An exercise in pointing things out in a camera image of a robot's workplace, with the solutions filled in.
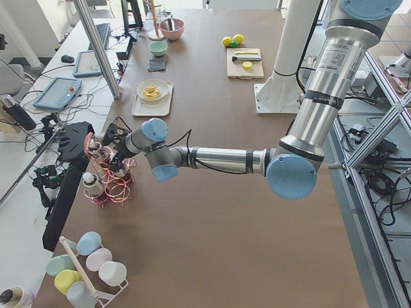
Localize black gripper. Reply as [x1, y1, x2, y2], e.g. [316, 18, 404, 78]
[101, 123, 132, 167]

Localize tea bottle picked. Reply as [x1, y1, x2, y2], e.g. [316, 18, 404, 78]
[109, 161, 133, 186]

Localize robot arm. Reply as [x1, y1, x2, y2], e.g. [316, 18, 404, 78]
[102, 1, 400, 200]

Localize tea bottle rear left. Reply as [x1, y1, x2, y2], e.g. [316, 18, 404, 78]
[88, 139, 110, 165]

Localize tea bottle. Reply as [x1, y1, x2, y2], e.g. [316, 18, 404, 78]
[88, 139, 110, 165]
[83, 172, 107, 203]

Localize beige serving tray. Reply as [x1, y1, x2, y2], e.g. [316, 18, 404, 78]
[131, 79, 173, 117]

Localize tea bottle front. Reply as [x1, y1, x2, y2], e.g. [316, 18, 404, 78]
[83, 172, 107, 203]

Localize braided donut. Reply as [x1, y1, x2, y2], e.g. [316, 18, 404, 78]
[143, 87, 161, 100]

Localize white plate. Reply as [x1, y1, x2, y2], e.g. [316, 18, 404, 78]
[137, 79, 168, 103]

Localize teach pendant near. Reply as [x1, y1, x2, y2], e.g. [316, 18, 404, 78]
[33, 78, 82, 110]

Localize teach pendant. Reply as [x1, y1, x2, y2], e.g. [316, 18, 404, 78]
[33, 78, 82, 110]
[73, 51, 102, 78]

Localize teach pendant far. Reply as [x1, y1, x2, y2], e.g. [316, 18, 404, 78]
[73, 51, 102, 78]

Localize dark grey cloth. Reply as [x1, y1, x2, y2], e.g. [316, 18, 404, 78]
[148, 58, 167, 72]

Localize computer mouse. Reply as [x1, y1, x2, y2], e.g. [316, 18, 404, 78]
[60, 55, 74, 64]

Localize green bowl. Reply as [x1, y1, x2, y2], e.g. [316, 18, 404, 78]
[149, 41, 168, 56]

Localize black water bottle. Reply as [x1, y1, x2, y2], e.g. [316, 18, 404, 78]
[1, 94, 36, 130]

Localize black keyboard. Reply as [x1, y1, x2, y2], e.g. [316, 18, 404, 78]
[95, 23, 110, 49]

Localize wooden mug tree stand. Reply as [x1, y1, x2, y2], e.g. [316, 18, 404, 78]
[143, 0, 165, 41]

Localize pink bowl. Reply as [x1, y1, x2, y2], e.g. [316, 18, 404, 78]
[159, 18, 185, 40]

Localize pink cup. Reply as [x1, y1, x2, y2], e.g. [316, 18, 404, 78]
[85, 248, 112, 272]

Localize bamboo cutting board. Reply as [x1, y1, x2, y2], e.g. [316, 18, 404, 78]
[226, 48, 264, 79]

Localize white cup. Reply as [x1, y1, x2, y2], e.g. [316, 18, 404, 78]
[98, 261, 127, 286]

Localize green cup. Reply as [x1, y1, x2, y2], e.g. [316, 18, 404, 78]
[46, 254, 75, 277]

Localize steel muddler tool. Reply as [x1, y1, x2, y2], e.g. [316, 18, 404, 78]
[231, 55, 262, 62]

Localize yellow lemon lower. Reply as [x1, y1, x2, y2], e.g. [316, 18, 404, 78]
[222, 36, 232, 47]

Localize yellow lemon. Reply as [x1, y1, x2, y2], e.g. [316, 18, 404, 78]
[232, 33, 245, 44]
[222, 36, 232, 47]

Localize yellow plastic knife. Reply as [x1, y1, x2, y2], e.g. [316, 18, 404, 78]
[234, 50, 258, 55]

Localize half lemon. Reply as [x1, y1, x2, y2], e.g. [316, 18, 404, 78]
[242, 62, 252, 70]

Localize green lime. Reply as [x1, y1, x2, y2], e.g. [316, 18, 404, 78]
[229, 40, 239, 48]

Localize yellow cup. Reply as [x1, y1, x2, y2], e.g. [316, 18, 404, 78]
[54, 269, 83, 295]

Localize yellow lemon upper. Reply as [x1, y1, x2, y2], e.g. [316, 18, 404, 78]
[232, 33, 245, 44]

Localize grey blue cup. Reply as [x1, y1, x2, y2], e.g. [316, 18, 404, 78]
[66, 281, 98, 308]

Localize copper wire bottle rack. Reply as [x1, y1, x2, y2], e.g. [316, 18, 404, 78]
[82, 133, 137, 207]

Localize aluminium frame post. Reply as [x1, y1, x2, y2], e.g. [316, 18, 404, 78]
[73, 0, 121, 99]

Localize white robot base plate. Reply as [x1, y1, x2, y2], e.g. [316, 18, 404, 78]
[254, 82, 301, 114]

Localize white wire cup rack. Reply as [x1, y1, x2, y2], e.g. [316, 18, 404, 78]
[59, 236, 128, 307]

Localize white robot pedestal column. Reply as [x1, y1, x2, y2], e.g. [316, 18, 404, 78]
[264, 0, 323, 92]

